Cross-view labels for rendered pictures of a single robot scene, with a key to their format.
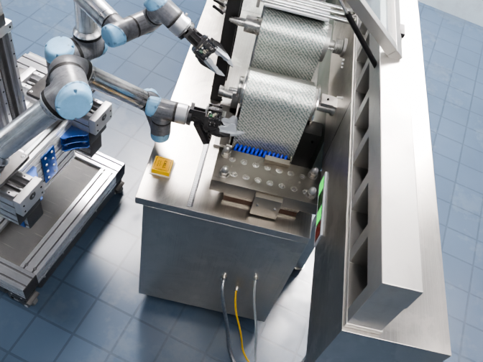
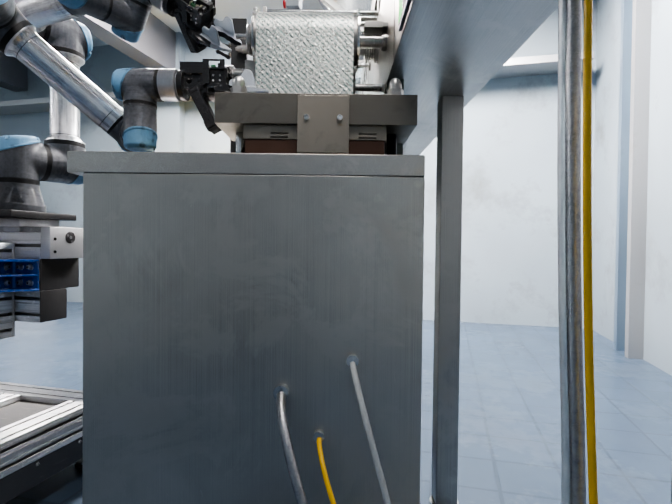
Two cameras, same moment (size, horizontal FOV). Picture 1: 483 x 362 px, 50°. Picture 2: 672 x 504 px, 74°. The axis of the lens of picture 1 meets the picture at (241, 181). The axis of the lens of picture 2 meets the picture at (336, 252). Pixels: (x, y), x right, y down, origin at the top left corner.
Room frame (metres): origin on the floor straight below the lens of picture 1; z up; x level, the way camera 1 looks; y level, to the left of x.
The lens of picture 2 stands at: (0.26, -0.19, 0.73)
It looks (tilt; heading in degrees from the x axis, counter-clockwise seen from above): 1 degrees down; 4
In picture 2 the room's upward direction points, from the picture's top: 1 degrees clockwise
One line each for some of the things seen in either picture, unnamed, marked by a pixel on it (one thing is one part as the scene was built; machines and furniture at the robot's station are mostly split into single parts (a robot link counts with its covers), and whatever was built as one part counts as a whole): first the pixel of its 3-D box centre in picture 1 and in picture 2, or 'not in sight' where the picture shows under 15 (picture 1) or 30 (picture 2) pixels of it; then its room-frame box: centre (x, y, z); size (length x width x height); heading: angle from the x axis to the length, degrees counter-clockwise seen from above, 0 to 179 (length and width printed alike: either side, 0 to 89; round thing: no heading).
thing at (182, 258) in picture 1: (252, 88); (302, 308); (2.32, 0.09, 0.43); 2.52 x 0.64 x 0.86; 4
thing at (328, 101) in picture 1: (329, 101); (375, 28); (1.40, -0.22, 1.28); 0.06 x 0.05 x 0.02; 94
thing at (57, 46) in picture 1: (62, 56); (19, 157); (1.55, 0.85, 0.98); 0.13 x 0.12 x 0.14; 150
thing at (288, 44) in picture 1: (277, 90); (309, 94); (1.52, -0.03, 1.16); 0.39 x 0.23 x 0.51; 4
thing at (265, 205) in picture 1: (265, 206); (323, 124); (1.12, -0.11, 0.97); 0.10 x 0.03 x 0.11; 94
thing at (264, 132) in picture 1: (267, 133); (304, 86); (1.33, -0.04, 1.11); 0.23 x 0.01 x 0.18; 94
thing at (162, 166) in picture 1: (162, 166); not in sight; (1.21, 0.31, 0.91); 0.07 x 0.07 x 0.02; 4
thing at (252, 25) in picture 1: (252, 24); not in sight; (1.63, 0.12, 1.34); 0.06 x 0.06 x 0.06; 4
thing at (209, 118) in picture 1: (205, 118); (205, 82); (1.32, 0.19, 1.12); 0.12 x 0.08 x 0.09; 94
